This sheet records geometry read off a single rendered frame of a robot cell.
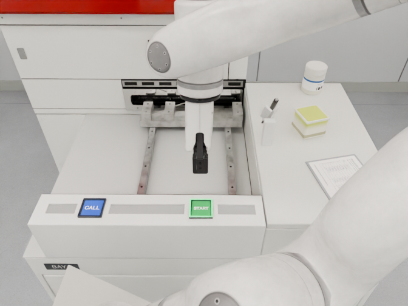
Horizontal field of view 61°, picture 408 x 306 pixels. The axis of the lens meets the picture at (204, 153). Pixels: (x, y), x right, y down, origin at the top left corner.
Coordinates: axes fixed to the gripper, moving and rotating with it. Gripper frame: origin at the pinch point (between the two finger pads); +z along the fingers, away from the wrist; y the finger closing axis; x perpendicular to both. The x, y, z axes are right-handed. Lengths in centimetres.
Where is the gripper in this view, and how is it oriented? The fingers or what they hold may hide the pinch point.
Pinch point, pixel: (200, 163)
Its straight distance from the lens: 71.7
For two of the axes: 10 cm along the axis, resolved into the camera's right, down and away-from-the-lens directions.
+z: 0.0, 8.6, 5.0
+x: 10.0, 0.0, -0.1
